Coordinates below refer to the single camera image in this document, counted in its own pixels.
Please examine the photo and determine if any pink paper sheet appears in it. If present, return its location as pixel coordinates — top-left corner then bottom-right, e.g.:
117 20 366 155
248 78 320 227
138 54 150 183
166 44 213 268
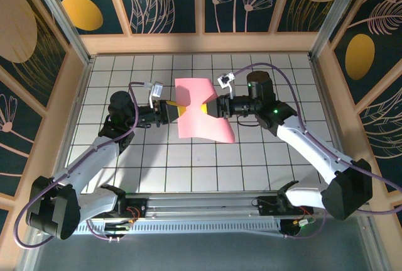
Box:
174 77 236 143

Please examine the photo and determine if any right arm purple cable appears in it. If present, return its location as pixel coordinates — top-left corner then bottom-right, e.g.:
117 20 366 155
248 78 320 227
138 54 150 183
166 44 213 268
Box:
234 62 402 240

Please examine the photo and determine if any aluminium table side rail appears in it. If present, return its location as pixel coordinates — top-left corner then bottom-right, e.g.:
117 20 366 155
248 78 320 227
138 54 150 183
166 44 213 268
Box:
48 58 95 196
309 57 367 193

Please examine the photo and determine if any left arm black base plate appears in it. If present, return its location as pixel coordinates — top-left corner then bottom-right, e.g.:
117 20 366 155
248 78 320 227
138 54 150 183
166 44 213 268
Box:
90 198 148 220

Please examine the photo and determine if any aluminium mounting rail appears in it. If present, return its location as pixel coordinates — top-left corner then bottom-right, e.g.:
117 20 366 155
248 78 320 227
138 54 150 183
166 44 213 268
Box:
31 191 374 221

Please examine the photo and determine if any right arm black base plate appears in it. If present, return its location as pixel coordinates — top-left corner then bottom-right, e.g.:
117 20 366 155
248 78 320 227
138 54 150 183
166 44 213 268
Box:
253 195 315 217

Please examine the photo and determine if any aluminium corner post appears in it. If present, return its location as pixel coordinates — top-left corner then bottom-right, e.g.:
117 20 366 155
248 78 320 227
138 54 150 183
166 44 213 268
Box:
309 0 370 60
26 0 95 64

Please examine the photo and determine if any black electronics board with wires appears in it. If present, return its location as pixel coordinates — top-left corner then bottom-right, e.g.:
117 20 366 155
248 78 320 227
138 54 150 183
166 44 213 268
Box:
278 216 317 240
104 219 133 243

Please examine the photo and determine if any slotted grey cable duct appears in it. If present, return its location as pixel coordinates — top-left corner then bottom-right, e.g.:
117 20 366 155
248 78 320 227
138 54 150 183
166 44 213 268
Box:
43 220 283 237

